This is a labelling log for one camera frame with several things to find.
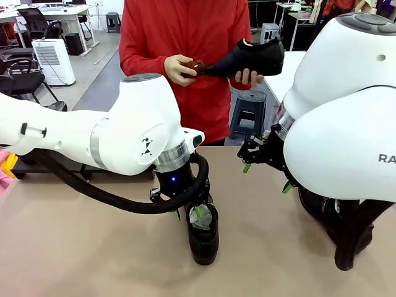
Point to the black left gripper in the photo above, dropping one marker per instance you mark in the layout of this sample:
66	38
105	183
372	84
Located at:
174	185

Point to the person's right forearm red sleeve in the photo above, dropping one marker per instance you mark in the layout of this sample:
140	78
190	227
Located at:
142	63

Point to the brown shoe brush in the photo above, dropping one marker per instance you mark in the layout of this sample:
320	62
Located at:
193	66

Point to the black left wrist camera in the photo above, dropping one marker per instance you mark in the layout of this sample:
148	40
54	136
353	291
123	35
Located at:
155	195

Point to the black computer tower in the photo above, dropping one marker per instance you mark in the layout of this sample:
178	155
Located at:
73	43

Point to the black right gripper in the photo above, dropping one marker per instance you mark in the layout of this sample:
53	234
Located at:
273	151

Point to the white air purifier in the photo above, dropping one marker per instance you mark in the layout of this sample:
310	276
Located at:
52	62

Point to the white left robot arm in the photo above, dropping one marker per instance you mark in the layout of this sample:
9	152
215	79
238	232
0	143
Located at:
123	123

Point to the white crumpled stuffing paper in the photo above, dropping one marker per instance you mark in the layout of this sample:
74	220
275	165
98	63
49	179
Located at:
201	222

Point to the large white table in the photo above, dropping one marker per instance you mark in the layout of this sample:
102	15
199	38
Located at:
284	77

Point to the person's right hand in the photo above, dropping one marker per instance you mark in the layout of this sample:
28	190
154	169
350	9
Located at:
176	69

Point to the person's left hand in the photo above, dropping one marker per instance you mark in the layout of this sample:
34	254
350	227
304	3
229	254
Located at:
249	79

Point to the white computer case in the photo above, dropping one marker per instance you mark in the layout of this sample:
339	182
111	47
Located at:
270	34

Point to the yellow plastic object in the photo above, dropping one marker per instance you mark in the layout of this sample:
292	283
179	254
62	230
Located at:
10	164

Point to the pink cloth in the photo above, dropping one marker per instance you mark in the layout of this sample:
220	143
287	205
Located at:
3	182

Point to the person in red jacket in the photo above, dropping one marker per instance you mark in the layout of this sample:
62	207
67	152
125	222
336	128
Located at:
213	108

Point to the small white table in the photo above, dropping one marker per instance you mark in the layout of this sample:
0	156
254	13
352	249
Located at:
301	17

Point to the person in black apron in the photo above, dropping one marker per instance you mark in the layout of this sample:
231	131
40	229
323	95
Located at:
337	7

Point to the blue-grey plastic stool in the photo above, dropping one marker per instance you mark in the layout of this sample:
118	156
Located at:
247	99

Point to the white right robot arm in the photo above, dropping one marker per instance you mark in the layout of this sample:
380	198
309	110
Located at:
340	154

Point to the black leather dress shoe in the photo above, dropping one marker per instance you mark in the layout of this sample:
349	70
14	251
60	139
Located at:
253	60
202	247
312	204

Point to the black office chair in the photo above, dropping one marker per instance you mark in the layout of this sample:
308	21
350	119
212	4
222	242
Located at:
21	80
37	24

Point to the white office desk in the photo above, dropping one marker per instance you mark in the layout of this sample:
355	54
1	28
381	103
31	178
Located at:
62	12

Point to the grey plastic stool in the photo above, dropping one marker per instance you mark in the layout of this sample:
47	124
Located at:
113	21

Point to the black shoe stand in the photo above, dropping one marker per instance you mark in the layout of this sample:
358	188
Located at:
21	167

